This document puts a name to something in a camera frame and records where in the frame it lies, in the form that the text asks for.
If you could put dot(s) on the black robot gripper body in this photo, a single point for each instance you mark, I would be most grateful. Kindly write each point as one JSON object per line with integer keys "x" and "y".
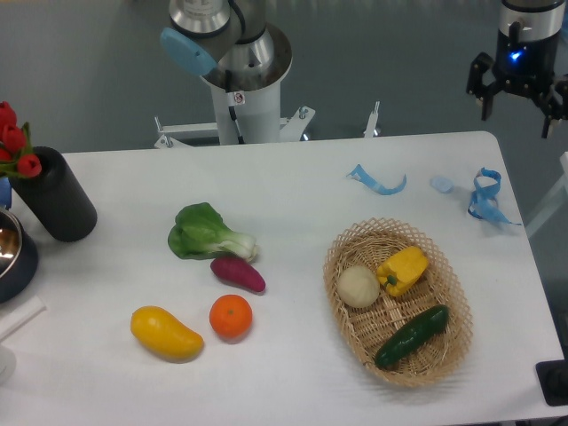
{"x": 526, "y": 69}

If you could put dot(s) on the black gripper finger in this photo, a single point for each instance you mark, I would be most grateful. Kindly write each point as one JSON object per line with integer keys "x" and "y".
{"x": 484, "y": 93}
{"x": 552, "y": 102}

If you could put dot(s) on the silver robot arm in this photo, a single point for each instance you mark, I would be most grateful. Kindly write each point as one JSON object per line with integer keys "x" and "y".
{"x": 243, "y": 59}

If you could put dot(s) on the yellow bell pepper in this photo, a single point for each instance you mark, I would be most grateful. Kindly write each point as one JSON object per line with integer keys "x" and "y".
{"x": 401, "y": 271}

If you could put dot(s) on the woven wicker basket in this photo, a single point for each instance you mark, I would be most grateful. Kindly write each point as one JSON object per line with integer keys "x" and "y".
{"x": 365, "y": 330}

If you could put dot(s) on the silver robot wrist segment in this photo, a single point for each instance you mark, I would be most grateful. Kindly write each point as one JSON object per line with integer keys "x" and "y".
{"x": 538, "y": 20}

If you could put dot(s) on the curled blue tape ribbon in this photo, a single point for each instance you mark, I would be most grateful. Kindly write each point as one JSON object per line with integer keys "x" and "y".
{"x": 483, "y": 204}

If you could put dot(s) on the small blue tape piece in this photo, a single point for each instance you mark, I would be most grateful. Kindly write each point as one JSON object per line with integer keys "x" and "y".
{"x": 442, "y": 184}

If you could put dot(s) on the blue tape strip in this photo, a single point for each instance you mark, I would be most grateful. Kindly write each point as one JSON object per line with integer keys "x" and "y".
{"x": 359, "y": 174}

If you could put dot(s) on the green cucumber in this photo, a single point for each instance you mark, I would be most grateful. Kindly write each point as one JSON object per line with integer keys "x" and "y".
{"x": 414, "y": 334}

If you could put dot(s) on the white steamed bun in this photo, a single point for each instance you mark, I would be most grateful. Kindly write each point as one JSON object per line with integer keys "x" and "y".
{"x": 358, "y": 287}

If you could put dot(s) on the black device at table corner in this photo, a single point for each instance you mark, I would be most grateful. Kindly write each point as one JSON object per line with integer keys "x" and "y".
{"x": 552, "y": 377}

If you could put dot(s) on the purple sweet potato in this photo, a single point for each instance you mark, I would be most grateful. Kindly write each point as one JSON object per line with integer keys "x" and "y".
{"x": 239, "y": 272}

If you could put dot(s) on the green bok choy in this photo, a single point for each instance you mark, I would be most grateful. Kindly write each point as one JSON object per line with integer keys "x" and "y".
{"x": 199, "y": 231}

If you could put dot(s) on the orange fruit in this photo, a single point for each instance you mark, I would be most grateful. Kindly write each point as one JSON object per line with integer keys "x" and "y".
{"x": 231, "y": 316}

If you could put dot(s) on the yellow mango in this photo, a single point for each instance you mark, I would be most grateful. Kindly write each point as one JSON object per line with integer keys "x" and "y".
{"x": 164, "y": 335}

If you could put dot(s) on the black cylindrical vase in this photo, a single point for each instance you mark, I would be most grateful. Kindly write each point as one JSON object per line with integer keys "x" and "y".
{"x": 56, "y": 198}

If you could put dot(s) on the red tulip flowers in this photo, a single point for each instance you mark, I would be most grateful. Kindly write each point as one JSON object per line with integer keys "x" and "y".
{"x": 18, "y": 159}

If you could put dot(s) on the metal bowl with dark rim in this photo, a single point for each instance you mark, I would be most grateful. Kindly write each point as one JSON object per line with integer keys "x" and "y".
{"x": 19, "y": 257}

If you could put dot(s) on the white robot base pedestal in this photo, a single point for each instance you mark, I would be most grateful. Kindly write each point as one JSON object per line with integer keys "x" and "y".
{"x": 241, "y": 117}

